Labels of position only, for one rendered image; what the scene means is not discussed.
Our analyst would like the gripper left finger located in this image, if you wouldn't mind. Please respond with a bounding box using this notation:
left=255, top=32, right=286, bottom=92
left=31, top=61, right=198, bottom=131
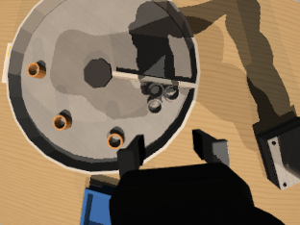
left=116, top=135, right=146, bottom=179

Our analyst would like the bronze bushing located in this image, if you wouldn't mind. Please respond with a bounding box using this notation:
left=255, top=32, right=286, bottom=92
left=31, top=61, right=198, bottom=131
left=107, top=132, right=125, bottom=149
left=53, top=114, right=72, bottom=130
left=27, top=62, right=46, bottom=79

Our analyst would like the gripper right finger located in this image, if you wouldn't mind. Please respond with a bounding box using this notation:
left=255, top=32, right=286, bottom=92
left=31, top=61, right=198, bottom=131
left=192, top=129, right=230, bottom=167

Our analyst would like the dark blue crate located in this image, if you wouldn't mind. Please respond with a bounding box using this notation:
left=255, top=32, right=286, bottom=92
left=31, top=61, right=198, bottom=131
left=80, top=181, right=115, bottom=225

